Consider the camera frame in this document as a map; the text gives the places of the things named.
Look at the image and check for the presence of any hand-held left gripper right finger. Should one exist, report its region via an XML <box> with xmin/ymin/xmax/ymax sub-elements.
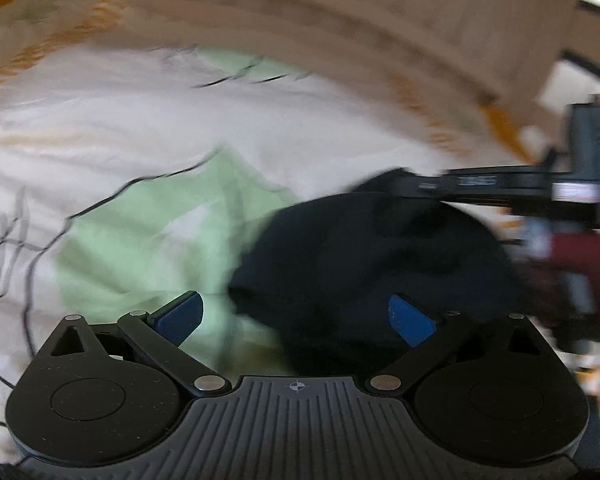
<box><xmin>364</xmin><ymin>293</ymin><xmax>557</xmax><ymax>397</ymax></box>

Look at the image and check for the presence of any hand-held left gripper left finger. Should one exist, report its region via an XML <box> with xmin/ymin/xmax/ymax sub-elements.
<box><xmin>32</xmin><ymin>290</ymin><xmax>231</xmax><ymax>397</ymax></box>

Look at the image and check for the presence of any dark navy zip hoodie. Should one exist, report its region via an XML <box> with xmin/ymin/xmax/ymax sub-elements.
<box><xmin>227</xmin><ymin>167</ymin><xmax>531</xmax><ymax>377</ymax></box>

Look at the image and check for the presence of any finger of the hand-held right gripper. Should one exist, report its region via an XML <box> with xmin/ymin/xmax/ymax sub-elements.
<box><xmin>357</xmin><ymin>167</ymin><xmax>447</xmax><ymax>200</ymax></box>

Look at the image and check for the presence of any white printed duvet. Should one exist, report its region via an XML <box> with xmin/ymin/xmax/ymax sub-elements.
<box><xmin>0</xmin><ymin>0</ymin><xmax>600</xmax><ymax>466</ymax></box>

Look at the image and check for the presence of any person's right forearm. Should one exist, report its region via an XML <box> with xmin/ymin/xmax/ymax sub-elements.
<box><xmin>522</xmin><ymin>230</ymin><xmax>600</xmax><ymax>341</ymax></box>

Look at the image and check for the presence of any yellow bedsheet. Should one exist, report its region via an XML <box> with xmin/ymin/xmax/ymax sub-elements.
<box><xmin>0</xmin><ymin>0</ymin><xmax>533</xmax><ymax>163</ymax></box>

